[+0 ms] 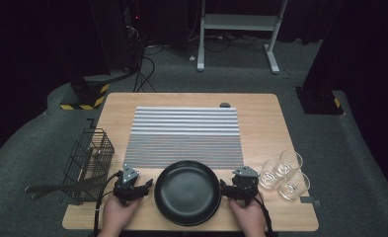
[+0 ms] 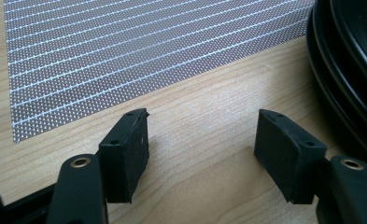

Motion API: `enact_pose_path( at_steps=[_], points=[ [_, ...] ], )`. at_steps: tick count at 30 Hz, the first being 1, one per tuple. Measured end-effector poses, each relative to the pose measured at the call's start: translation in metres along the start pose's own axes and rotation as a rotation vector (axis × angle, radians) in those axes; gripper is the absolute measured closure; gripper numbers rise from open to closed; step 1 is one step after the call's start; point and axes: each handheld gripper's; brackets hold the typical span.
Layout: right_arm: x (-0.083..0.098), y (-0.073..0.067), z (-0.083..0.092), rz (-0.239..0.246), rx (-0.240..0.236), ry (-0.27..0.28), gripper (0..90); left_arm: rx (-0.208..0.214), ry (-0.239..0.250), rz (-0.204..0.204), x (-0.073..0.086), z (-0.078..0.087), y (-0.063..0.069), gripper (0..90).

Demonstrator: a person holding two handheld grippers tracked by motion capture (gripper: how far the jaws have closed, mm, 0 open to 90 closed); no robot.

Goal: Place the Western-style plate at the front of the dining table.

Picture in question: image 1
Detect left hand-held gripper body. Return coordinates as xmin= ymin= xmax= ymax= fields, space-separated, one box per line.
xmin=113 ymin=163 xmax=144 ymax=207

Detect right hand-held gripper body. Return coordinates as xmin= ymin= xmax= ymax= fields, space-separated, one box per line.
xmin=231 ymin=166 xmax=260 ymax=205

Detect clear drinking glass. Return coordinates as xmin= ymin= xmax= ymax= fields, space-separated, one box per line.
xmin=278 ymin=172 xmax=311 ymax=201
xmin=274 ymin=150 xmax=304 ymax=181
xmin=259 ymin=160 xmax=281 ymax=191

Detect black round plate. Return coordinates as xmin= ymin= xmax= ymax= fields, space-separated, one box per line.
xmin=154 ymin=160 xmax=222 ymax=227

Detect black wire basket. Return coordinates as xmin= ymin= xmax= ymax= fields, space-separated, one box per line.
xmin=62 ymin=118 xmax=116 ymax=205

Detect person's left hand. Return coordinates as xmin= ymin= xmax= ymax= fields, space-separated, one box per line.
xmin=97 ymin=197 xmax=142 ymax=237

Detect person's right hand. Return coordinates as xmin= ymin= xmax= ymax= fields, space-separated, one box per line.
xmin=229 ymin=194 xmax=268 ymax=237

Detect grey striped placemat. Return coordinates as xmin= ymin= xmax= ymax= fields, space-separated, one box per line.
xmin=122 ymin=106 xmax=245 ymax=170

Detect small grey table clip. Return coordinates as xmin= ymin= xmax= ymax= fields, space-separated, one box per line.
xmin=299 ymin=196 xmax=322 ymax=207

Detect dark two-pronged bar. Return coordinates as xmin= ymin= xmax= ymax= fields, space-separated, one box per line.
xmin=24 ymin=175 xmax=108 ymax=201

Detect black stand yellow striped base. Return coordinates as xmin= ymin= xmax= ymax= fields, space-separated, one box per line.
xmin=60 ymin=0 xmax=140 ymax=112

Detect dark electronics rack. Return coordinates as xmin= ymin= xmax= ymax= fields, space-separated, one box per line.
xmin=121 ymin=0 xmax=146 ymax=45

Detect right hand-held gripper black cable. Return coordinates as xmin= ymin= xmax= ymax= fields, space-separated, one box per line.
xmin=252 ymin=192 xmax=274 ymax=237

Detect hand-held gripper black cable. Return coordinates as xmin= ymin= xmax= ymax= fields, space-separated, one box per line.
xmin=252 ymin=192 xmax=274 ymax=237
xmin=93 ymin=171 xmax=121 ymax=237

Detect left hand-held gripper black cable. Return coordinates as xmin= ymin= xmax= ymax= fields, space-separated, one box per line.
xmin=93 ymin=171 xmax=121 ymax=237

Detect black floor cables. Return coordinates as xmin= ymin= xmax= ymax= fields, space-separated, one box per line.
xmin=132 ymin=43 xmax=165 ymax=94

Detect white metal stand frame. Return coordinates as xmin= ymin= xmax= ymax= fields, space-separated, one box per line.
xmin=196 ymin=0 xmax=288 ymax=75

